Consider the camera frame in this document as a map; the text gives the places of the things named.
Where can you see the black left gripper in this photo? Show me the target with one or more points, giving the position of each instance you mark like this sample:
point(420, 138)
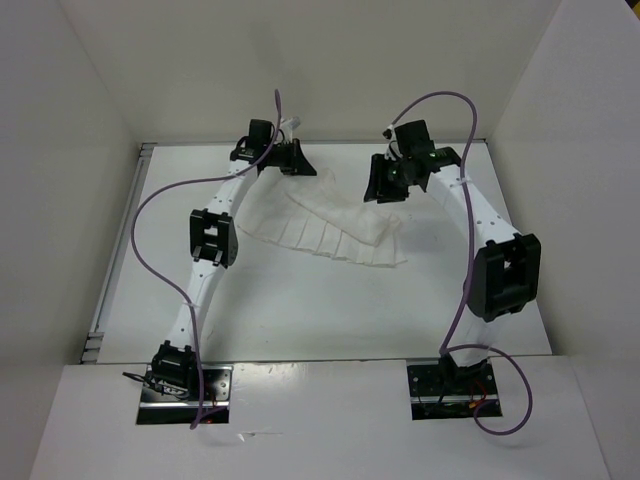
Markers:
point(296, 164)

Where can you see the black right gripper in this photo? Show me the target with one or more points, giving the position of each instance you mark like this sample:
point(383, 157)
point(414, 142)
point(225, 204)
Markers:
point(378, 187)

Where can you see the white pleated skirt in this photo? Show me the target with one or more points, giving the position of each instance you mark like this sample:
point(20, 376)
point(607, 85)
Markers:
point(309, 214)

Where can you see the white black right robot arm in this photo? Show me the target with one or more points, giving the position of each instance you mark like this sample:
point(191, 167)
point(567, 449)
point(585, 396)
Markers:
point(503, 264)

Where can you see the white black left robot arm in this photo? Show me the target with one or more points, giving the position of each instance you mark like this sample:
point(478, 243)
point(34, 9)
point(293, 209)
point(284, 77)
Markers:
point(214, 246)

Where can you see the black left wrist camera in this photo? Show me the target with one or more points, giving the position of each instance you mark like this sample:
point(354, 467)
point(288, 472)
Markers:
point(252, 146)

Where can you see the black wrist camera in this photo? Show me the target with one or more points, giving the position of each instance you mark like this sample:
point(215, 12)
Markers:
point(412, 141)
point(252, 146)

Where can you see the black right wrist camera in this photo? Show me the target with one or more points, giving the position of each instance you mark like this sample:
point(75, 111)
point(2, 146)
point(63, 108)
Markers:
point(412, 141)

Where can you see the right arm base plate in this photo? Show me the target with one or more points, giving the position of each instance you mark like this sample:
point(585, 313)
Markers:
point(434, 398)

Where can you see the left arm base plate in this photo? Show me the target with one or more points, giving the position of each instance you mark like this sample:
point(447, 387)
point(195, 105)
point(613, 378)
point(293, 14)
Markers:
point(163, 404)

